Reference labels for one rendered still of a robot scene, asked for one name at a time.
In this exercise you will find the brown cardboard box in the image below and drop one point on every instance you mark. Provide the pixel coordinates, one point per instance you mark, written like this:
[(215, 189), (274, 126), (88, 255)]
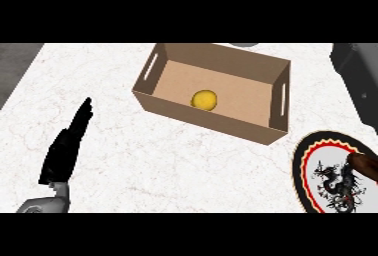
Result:
[(216, 90)]

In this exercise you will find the grey round object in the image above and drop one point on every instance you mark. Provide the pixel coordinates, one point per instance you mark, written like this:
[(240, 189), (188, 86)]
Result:
[(244, 44)]

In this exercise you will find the brown oblong object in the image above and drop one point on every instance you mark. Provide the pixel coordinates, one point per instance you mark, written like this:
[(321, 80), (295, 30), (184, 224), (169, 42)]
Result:
[(364, 165)]

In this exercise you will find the yellow lemon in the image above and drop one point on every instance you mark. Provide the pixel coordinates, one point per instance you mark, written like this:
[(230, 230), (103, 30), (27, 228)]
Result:
[(205, 99)]

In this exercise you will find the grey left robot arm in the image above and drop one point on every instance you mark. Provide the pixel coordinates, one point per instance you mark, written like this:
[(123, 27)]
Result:
[(51, 200)]

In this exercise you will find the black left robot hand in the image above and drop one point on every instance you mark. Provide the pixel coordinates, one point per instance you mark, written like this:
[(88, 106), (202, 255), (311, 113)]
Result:
[(64, 153)]

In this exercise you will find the dragon print plate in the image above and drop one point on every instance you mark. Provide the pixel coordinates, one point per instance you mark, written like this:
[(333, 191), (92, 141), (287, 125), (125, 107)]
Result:
[(335, 176)]

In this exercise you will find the dark grey appliance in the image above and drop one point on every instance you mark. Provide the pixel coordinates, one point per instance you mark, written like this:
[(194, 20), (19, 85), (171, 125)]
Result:
[(357, 76)]

